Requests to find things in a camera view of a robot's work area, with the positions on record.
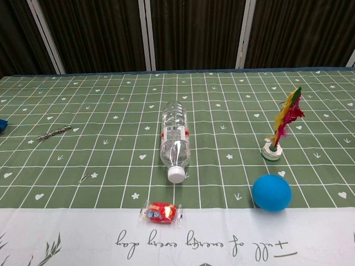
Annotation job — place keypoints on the blue ball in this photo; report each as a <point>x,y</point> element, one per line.
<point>271,194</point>

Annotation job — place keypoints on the clear plastic water bottle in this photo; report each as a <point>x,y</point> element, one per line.
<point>174,147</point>

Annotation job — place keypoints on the red yellow candy wrapper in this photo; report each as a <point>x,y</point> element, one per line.
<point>273,153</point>

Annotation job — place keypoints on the green checkered tablecloth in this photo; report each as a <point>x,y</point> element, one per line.
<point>111,155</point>

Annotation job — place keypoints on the blue snack packet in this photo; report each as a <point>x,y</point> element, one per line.
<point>2,126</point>

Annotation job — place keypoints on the dark folding screen panel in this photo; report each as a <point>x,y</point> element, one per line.
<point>199,33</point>
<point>14,33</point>
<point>97,33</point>
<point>299,30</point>

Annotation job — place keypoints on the red wrapped candy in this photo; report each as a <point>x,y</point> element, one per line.
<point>162,213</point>

